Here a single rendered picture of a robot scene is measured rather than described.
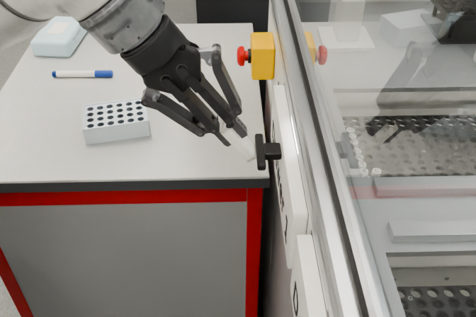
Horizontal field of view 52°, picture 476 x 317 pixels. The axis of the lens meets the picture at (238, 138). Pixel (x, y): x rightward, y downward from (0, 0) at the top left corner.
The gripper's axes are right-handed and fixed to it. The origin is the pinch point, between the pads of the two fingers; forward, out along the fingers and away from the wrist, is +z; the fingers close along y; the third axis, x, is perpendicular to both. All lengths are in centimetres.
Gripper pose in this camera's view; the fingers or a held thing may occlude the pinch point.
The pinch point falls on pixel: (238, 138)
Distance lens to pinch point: 69.3
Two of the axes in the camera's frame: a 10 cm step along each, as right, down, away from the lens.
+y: 8.2, -4.6, -3.4
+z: 5.7, 6.3, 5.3
